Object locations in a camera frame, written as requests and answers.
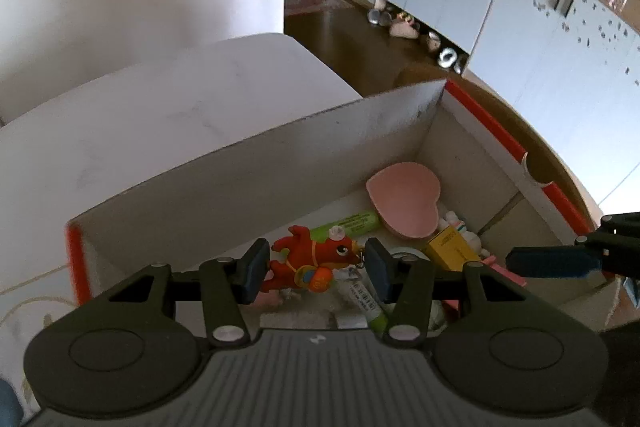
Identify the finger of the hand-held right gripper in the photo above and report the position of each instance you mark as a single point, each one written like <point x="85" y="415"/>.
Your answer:
<point x="550" y="262"/>

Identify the pink heart-shaped dish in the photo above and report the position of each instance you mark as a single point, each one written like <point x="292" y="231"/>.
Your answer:
<point x="405" y="197"/>

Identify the white cartoon figurine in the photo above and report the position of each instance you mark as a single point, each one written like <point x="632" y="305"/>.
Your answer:
<point x="465" y="234"/>

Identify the black and white shoe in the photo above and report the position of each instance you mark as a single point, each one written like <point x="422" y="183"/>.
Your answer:
<point x="447" y="54"/>

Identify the red cardboard box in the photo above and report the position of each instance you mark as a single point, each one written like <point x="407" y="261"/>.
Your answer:
<point x="300" y="177"/>

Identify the green lip balm tube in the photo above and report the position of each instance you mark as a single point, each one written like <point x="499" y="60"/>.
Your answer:
<point x="345" y="224"/>

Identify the grey slippers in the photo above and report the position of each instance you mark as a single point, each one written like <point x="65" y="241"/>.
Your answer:
<point x="381" y="16"/>

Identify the white and green tube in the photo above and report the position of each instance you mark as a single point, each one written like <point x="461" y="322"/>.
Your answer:
<point x="365" y="304"/>

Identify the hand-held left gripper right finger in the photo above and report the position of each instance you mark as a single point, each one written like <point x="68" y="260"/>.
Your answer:
<point x="380" y="269"/>

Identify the yellow small box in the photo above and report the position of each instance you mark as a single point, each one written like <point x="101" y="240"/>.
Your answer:
<point x="450" y="249"/>

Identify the pink slippers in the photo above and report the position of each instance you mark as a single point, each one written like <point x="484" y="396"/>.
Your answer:
<point x="405" y="28"/>

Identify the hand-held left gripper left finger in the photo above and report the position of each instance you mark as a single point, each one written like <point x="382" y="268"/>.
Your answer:
<point x="252" y="269"/>

